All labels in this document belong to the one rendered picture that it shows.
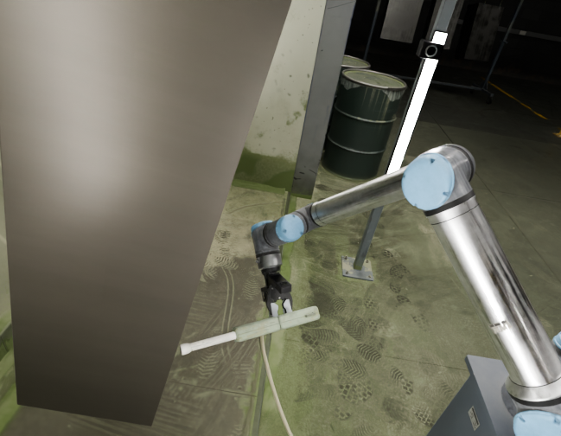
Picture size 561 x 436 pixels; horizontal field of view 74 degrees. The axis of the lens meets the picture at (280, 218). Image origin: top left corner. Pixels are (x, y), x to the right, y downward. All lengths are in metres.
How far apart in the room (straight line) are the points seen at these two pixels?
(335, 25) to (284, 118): 0.70
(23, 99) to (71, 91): 0.07
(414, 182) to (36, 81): 0.72
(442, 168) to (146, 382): 0.86
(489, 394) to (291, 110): 2.16
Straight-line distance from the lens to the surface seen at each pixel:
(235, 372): 1.82
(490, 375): 1.39
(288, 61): 2.75
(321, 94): 2.80
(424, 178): 0.88
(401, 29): 7.62
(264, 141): 2.93
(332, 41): 2.73
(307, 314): 1.35
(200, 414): 1.73
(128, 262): 0.76
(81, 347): 1.00
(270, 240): 1.30
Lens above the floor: 1.57
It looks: 34 degrees down
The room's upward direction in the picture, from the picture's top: 10 degrees clockwise
